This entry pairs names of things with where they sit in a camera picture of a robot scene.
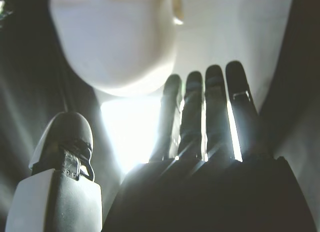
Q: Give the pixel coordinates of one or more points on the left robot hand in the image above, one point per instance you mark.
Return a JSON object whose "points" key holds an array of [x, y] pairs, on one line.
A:
{"points": [[200, 192]]}

